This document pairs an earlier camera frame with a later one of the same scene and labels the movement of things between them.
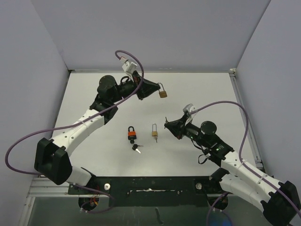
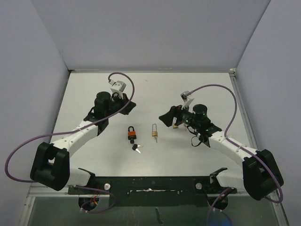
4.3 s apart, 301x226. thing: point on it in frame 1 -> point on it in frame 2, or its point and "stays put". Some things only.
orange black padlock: x=131 y=135 stays put
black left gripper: x=146 y=88 -> x=128 y=108
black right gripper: x=176 y=126 -> x=175 y=111
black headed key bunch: x=135 y=148 stays put
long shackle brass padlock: x=154 y=133 stays put
